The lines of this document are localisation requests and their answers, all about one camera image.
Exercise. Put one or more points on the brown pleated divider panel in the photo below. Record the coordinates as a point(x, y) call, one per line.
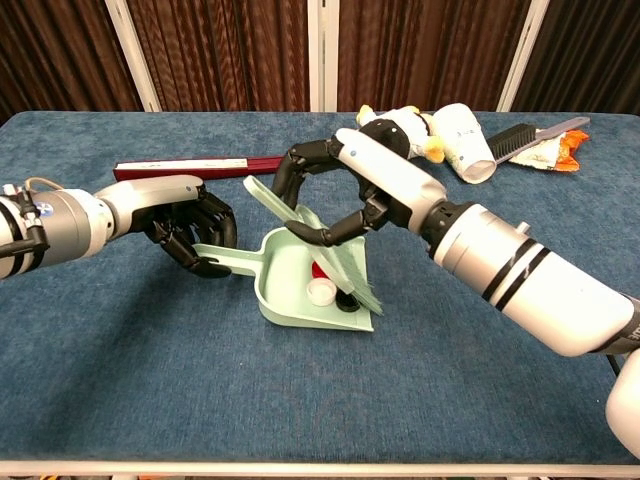
point(55, 55)
point(430, 55)
point(220, 55)
point(585, 50)

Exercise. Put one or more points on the white bottle cap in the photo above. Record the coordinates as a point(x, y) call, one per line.
point(320, 291)

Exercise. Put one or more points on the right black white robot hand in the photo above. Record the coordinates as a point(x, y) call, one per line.
point(390, 170)

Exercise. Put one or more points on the white paper cup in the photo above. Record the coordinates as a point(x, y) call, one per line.
point(462, 140)

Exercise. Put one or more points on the black white plush toy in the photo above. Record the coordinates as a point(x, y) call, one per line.
point(400, 125)

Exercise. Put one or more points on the mint green hand brush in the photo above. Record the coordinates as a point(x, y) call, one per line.
point(350, 275)

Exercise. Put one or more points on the mint green dustpan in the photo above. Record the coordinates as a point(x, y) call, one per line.
point(290, 310)

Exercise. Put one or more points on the red bottle cap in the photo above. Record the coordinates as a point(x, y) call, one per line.
point(316, 270)

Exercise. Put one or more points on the crumpled orange white wrapper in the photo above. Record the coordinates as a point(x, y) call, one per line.
point(545, 155)

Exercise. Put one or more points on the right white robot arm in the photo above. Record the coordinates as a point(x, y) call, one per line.
point(540, 280)

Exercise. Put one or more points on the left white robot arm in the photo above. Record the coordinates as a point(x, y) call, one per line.
point(50, 230)

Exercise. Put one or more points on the blue table cloth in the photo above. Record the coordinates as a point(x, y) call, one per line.
point(200, 390)

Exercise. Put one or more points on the grey black bristle brush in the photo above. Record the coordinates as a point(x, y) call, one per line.
point(510, 140)

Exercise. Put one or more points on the dark red folded fan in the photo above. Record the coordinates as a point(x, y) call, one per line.
point(200, 165)

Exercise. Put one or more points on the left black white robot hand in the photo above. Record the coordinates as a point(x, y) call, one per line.
point(160, 195)

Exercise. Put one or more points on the black bottle cap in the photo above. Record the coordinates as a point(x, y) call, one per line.
point(347, 303)

